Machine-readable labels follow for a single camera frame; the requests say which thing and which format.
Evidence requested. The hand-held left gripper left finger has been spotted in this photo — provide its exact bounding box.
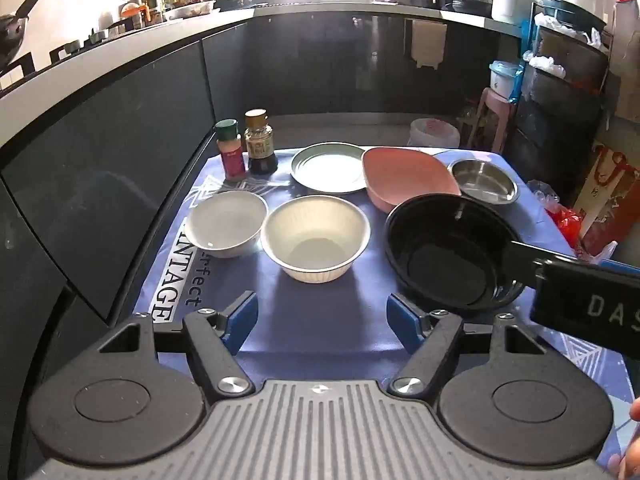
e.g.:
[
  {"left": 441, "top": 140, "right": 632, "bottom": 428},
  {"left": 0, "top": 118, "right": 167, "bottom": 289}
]
[{"left": 97, "top": 290, "right": 259, "bottom": 396}]

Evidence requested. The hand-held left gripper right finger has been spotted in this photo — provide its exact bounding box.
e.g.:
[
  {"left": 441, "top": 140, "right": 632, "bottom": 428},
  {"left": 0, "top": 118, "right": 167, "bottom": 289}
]
[{"left": 387, "top": 293, "right": 551, "bottom": 396}]

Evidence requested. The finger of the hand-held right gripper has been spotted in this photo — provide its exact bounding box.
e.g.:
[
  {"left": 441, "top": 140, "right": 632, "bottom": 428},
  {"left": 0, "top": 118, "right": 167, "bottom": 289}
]
[{"left": 504, "top": 240, "right": 581, "bottom": 289}]

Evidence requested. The black bowl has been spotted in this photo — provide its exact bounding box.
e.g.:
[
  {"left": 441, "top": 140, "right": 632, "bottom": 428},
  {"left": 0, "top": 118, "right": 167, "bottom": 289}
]
[{"left": 384, "top": 193, "right": 526, "bottom": 311}]

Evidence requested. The person's right hand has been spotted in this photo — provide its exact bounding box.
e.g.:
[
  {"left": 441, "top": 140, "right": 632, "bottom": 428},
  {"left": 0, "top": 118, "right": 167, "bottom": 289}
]
[{"left": 617, "top": 398, "right": 640, "bottom": 480}]

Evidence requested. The red plastic bag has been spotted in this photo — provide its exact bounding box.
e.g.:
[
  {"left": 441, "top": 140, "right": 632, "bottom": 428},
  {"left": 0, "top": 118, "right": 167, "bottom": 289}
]
[{"left": 549, "top": 204, "right": 587, "bottom": 252}]

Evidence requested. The blue printed tablecloth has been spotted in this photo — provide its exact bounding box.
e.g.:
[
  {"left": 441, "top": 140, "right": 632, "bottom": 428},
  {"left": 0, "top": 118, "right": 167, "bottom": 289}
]
[{"left": 132, "top": 147, "right": 637, "bottom": 480}]

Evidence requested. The stainless steel bowl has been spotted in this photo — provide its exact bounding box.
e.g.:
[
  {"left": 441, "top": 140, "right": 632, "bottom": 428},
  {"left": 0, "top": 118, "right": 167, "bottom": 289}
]
[{"left": 446, "top": 158, "right": 520, "bottom": 205}]

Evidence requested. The smooth white bowl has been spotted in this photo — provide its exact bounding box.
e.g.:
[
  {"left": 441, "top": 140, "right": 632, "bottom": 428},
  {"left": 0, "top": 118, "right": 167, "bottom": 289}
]
[{"left": 183, "top": 190, "right": 270, "bottom": 260}]

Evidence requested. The cream ribbed bowl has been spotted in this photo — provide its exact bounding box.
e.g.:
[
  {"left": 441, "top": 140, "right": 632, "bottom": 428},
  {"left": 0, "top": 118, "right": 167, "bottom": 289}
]
[{"left": 260, "top": 194, "right": 372, "bottom": 284}]

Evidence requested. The red paper gift bag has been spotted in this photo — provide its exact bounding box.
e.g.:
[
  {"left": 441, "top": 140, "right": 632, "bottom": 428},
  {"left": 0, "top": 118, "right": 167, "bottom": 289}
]
[{"left": 574, "top": 144, "right": 640, "bottom": 257}]

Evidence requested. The pink stool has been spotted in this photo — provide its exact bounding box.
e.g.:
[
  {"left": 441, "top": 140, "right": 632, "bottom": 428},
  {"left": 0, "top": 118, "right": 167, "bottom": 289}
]
[{"left": 467, "top": 87, "right": 516, "bottom": 154}]

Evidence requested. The pink bowl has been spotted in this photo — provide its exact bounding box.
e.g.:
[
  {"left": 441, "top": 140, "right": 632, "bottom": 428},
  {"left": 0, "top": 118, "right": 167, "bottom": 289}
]
[{"left": 361, "top": 146, "right": 462, "bottom": 214}]

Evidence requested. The trash bin with white bag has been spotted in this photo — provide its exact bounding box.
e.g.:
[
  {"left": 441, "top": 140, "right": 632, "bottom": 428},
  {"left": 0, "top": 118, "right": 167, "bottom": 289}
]
[{"left": 408, "top": 117, "right": 461, "bottom": 150}]

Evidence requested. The green capped spice jar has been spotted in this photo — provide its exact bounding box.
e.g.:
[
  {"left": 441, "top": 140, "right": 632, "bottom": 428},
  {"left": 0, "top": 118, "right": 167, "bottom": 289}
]
[{"left": 214, "top": 118, "right": 246, "bottom": 181}]

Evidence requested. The green rimmed plate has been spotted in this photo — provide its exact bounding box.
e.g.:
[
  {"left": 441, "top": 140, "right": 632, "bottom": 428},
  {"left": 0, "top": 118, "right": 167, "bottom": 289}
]
[{"left": 290, "top": 142, "right": 369, "bottom": 195}]

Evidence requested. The dark sauce bottle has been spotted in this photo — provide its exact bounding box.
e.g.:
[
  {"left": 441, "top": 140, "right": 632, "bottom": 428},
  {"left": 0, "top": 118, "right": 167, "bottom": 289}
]
[{"left": 243, "top": 108, "right": 279, "bottom": 176}]

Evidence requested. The black storage rack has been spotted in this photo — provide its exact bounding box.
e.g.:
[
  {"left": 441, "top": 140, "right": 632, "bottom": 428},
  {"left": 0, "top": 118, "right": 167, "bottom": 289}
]
[{"left": 504, "top": 2, "right": 614, "bottom": 187}]

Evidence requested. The blue lidded white container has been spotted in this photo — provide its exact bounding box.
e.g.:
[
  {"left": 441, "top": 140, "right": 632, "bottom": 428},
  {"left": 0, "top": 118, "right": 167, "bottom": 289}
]
[{"left": 488, "top": 60, "right": 524, "bottom": 104}]

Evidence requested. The hanging beige cutting board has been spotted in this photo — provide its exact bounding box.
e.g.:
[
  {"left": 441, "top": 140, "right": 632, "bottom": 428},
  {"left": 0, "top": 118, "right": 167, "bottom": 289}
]
[{"left": 409, "top": 18, "right": 448, "bottom": 70}]

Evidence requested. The white rice cooker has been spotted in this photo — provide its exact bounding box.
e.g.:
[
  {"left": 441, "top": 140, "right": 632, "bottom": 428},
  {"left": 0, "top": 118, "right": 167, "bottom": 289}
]
[{"left": 492, "top": 0, "right": 534, "bottom": 24}]

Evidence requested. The group of condiment bottles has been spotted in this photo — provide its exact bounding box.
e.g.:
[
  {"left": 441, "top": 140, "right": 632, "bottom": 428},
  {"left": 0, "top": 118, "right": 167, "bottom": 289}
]
[{"left": 119, "top": 0, "right": 167, "bottom": 30}]

